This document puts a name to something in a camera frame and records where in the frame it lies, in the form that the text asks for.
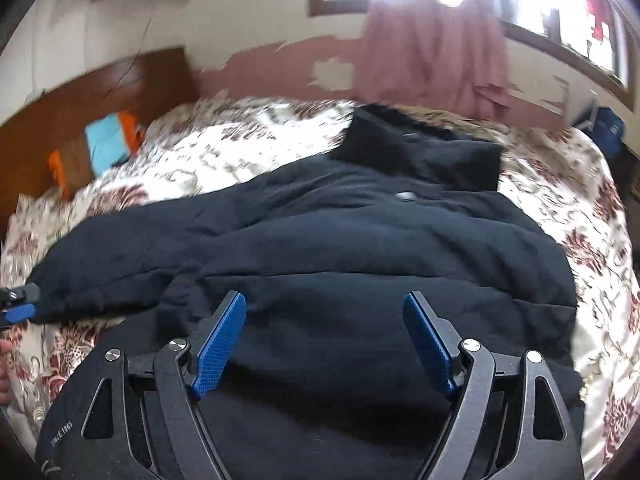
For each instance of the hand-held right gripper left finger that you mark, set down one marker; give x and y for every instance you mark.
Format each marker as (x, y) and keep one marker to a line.
(220, 345)

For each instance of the floral bedspread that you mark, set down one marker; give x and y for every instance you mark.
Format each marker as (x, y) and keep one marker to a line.
(225, 150)

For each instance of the person's left hand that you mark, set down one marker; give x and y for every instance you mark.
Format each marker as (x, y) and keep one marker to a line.
(4, 375)

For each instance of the white rack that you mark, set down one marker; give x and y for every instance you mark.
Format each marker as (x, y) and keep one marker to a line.
(587, 110)

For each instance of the pink curtain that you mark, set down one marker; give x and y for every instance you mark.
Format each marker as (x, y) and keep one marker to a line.
(425, 50)

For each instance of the wooden headboard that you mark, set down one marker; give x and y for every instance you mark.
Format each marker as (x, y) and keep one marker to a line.
(100, 90)

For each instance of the wooden framed window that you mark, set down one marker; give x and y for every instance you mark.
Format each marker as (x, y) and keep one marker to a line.
(340, 8)

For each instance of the red hanging garment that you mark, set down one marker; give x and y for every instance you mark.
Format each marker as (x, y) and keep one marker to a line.
(599, 10)

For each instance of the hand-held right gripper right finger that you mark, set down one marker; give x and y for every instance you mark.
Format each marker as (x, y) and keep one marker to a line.
(430, 345)

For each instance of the light blue cloth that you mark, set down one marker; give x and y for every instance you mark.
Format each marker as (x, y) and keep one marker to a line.
(107, 142)

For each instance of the blue bag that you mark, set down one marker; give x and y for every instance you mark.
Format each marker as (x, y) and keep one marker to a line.
(611, 132)

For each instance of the orange cloth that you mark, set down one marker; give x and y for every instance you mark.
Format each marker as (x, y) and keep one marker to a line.
(59, 172)
(131, 130)

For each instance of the black padded jacket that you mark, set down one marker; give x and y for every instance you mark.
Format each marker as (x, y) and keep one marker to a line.
(325, 240)

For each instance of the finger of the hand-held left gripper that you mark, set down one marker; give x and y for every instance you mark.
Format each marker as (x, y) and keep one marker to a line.
(29, 292)
(20, 312)

